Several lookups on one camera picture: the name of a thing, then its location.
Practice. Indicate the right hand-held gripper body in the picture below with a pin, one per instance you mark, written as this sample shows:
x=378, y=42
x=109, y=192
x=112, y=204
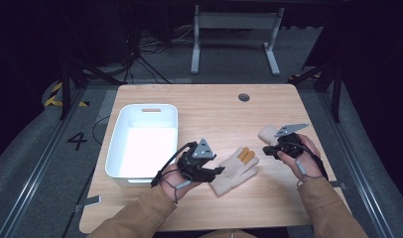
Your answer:
x=289, y=145

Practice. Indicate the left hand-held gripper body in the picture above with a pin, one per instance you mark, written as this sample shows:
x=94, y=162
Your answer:
x=193, y=160

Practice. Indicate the plain beige glove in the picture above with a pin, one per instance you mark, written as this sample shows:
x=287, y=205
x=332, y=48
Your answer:
x=267, y=134

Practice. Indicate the beige glove with orange fingers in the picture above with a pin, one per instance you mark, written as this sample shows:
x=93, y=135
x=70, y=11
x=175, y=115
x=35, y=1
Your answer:
x=234, y=173

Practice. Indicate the white plastic bin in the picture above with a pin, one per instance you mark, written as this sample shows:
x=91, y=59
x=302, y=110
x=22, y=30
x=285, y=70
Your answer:
x=146, y=145

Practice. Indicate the person's right hand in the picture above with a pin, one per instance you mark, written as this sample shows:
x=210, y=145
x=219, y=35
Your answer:
x=307, y=162

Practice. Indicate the person's left hand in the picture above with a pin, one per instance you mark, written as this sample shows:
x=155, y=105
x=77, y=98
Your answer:
x=176, y=178

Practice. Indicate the black metal stand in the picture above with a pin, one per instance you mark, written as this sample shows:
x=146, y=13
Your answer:
x=336, y=89
x=66, y=89

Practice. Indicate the yellow and black floor tape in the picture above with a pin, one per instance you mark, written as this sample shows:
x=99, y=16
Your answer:
x=52, y=97

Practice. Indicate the grey metal table bracket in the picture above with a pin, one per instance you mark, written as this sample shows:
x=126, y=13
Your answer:
x=338, y=185
x=90, y=200

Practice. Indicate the aluminium floor rail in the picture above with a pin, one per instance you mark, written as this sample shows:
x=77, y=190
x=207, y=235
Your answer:
x=355, y=165
x=40, y=162

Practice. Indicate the white metal desk frame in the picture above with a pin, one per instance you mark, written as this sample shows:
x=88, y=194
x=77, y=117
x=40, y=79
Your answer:
x=236, y=21

